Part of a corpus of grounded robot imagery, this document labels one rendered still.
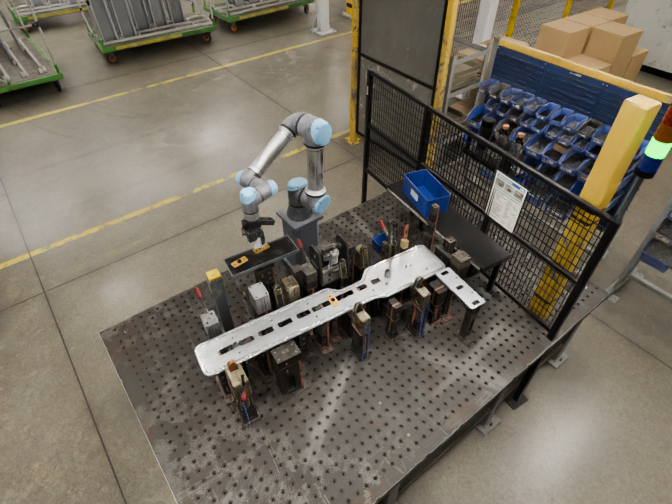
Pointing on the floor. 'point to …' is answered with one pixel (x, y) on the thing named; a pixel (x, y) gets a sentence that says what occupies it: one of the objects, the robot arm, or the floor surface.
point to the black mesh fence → (483, 206)
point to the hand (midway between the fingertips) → (260, 245)
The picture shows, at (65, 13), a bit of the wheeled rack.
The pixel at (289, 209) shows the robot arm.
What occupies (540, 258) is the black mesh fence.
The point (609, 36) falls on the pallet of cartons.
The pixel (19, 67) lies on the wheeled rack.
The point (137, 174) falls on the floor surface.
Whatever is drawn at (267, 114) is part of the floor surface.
